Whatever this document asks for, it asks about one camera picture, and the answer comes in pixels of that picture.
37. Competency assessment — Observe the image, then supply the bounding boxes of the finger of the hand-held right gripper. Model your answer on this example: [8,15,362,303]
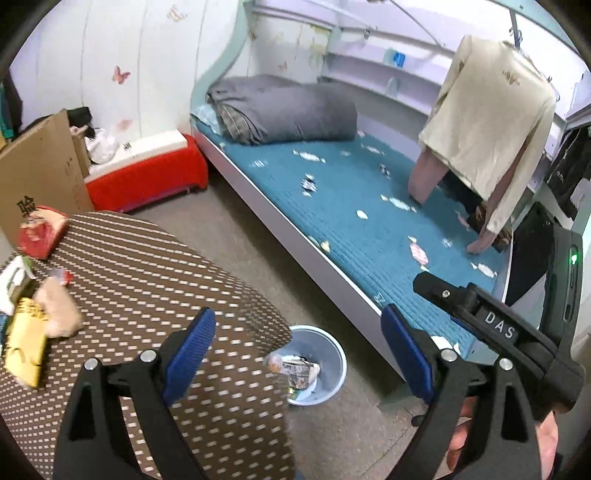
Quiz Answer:
[412,271,468,320]

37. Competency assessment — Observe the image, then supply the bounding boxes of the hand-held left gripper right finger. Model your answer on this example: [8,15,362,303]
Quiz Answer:
[381,305,540,480]

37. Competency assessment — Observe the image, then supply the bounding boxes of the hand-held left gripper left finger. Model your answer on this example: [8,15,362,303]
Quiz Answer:
[54,308,217,480]

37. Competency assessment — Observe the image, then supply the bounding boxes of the blue plastic wastebasket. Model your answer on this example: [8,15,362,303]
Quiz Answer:
[268,324,348,407]

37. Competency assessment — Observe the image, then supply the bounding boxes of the printed paper wrapper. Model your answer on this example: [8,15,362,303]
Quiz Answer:
[281,355,321,391]

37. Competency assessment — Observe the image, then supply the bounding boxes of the person's right hand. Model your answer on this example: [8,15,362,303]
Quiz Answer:
[450,400,565,480]

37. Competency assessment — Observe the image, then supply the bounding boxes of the brown dotted round table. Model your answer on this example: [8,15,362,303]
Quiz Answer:
[0,211,296,480]

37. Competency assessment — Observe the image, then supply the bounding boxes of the dark cloth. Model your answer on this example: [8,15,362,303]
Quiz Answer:
[505,203,557,305]

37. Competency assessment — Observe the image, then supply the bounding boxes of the brown patterned cloth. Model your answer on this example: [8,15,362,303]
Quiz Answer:
[466,200,513,252]

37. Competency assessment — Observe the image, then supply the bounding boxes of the pink hanging pants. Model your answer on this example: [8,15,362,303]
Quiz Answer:
[409,148,509,254]

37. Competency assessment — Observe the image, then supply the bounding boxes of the teal fish print mattress cover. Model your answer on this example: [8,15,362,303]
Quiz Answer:
[191,104,509,361]

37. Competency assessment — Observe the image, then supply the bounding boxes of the yellow white carton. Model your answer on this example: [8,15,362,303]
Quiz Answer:
[2,298,49,389]

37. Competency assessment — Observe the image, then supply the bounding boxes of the black hanging garment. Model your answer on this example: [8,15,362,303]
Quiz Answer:
[542,124,591,222]

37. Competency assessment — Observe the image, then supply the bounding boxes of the cream hanging sweater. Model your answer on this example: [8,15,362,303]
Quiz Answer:
[418,34,557,236]

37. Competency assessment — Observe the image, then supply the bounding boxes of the red storage bench white top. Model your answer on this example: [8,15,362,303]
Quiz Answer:
[84,130,209,214]

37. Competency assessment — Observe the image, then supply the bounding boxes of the white green carton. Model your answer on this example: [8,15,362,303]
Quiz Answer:
[0,256,35,315]

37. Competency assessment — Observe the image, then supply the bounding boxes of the red snack packet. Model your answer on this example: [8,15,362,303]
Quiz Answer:
[17,205,70,260]

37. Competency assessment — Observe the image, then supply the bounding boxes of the white plastic bag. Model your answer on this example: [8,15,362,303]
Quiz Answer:
[84,128,120,164]

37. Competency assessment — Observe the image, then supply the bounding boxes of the grey folded duvet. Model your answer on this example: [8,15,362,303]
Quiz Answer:
[207,74,360,146]

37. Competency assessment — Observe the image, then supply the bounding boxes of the plaid folded blanket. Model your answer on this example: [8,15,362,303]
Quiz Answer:
[217,104,259,144]

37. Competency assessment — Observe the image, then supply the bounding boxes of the blue patterned pillow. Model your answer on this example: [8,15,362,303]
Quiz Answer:
[193,104,222,134]

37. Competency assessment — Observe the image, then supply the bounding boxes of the large cardboard box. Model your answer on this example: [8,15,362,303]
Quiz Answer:
[0,109,95,250]

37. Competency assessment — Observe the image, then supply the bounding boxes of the clothes hanger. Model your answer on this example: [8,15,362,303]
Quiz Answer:
[503,25,560,97]

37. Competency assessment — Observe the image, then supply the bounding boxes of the green hanging garment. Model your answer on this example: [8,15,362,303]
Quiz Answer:
[0,88,14,139]

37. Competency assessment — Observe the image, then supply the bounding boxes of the black hanging coat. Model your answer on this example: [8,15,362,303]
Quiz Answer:
[2,69,24,132]

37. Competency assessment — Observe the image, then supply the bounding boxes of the white wardrobe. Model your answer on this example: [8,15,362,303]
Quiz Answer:
[9,0,245,139]

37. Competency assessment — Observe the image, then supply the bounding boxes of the lilac wall shelves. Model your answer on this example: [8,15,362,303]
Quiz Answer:
[323,25,462,116]

